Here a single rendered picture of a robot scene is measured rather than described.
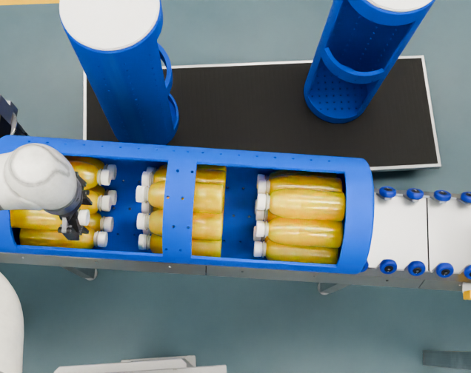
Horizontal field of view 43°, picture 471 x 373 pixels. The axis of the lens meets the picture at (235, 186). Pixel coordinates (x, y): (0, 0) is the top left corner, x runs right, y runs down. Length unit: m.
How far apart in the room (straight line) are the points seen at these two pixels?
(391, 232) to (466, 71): 1.49
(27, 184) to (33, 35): 2.00
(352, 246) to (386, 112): 1.36
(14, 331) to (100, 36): 1.07
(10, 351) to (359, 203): 0.84
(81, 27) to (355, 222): 0.91
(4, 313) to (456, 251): 1.24
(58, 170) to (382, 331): 1.83
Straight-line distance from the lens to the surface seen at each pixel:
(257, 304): 2.52
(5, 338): 0.79
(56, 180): 1.05
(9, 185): 1.07
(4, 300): 0.84
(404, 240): 1.69
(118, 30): 1.71
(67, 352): 2.58
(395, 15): 1.82
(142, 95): 1.98
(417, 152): 2.63
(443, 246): 1.72
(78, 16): 1.75
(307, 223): 1.41
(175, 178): 1.33
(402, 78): 2.74
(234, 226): 1.58
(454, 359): 2.34
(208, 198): 1.36
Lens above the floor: 2.51
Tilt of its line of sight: 75 degrees down
